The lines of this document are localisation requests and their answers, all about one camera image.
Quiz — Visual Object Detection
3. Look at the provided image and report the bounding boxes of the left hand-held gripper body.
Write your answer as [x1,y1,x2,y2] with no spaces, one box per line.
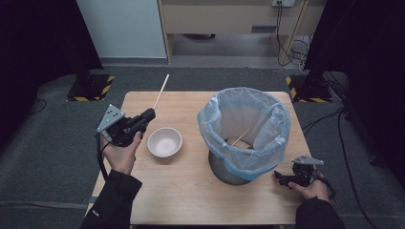
[96,103,143,148]

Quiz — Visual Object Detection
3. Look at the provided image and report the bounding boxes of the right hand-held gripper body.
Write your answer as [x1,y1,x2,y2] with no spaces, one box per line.
[291,155,325,188]

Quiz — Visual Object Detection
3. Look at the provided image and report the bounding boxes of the white bowl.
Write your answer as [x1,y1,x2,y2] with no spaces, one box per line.
[146,126,184,159]

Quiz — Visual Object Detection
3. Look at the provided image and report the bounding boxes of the wooden chopstick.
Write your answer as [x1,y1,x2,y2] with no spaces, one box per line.
[230,128,251,148]
[153,73,171,111]

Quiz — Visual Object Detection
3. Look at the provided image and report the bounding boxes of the grey metal trash bin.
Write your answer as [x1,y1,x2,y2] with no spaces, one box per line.
[207,142,256,186]

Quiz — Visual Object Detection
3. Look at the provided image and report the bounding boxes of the trash bin with blue bag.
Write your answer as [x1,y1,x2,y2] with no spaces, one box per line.
[197,87,292,182]

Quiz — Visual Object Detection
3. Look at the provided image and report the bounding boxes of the person's right hand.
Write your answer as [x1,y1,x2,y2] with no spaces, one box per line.
[288,173,331,202]

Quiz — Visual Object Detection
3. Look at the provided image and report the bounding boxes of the person's left hand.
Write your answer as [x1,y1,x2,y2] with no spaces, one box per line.
[100,131,143,177]

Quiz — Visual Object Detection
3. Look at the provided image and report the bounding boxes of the black stand base yellow stripes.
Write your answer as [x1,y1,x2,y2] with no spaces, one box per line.
[66,73,116,103]
[284,73,333,104]

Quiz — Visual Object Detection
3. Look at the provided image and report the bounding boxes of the white panel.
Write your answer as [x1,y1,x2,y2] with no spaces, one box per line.
[75,0,168,59]

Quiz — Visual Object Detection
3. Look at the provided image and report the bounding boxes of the black curtain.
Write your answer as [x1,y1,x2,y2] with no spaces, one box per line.
[303,0,405,189]
[0,0,104,151]

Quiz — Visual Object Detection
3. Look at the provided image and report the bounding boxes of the light wooden desk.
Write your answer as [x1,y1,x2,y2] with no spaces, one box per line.
[158,0,330,65]

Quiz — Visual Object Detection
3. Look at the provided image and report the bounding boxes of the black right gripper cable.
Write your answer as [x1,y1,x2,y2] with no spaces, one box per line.
[316,174,337,201]

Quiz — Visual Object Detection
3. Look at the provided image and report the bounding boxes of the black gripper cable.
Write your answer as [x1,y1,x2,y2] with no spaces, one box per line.
[96,133,111,181]
[316,174,337,201]

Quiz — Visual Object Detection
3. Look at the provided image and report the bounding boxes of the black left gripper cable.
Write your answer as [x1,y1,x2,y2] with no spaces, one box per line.
[96,133,111,181]

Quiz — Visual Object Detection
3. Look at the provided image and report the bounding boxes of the black floor cable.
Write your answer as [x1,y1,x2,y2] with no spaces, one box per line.
[29,97,49,116]
[300,107,380,229]

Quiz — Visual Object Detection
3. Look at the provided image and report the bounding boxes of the bundle of black cables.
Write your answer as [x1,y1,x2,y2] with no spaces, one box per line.
[274,1,311,67]

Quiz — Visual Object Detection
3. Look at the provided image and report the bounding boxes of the wall power socket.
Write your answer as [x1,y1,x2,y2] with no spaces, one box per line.
[270,0,297,9]

